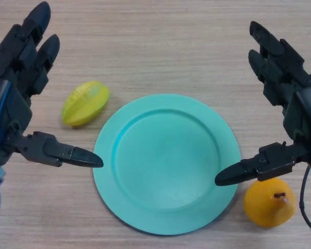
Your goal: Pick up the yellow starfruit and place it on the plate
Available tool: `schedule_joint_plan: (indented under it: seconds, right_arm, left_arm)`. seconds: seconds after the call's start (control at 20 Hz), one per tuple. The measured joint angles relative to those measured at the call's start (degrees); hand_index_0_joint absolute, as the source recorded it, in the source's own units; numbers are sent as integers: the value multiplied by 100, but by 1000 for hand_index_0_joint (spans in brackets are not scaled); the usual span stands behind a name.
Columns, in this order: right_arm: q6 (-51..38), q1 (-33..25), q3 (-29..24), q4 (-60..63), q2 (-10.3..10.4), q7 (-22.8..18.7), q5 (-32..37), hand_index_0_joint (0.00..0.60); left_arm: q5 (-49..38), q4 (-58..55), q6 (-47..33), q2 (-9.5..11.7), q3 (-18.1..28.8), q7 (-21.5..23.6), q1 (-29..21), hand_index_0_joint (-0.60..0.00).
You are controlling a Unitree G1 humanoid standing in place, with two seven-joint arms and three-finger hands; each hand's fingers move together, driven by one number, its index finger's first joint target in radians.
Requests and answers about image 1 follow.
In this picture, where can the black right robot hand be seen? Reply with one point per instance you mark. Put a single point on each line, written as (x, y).
(300, 116)

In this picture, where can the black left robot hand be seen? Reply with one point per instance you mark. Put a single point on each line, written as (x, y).
(5, 103)

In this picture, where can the yellow starfruit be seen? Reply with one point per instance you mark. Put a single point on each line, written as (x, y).
(85, 103)

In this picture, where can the green round plate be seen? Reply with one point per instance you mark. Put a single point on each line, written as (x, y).
(166, 160)

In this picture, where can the orange-yellow pear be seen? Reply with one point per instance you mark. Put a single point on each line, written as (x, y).
(267, 207)

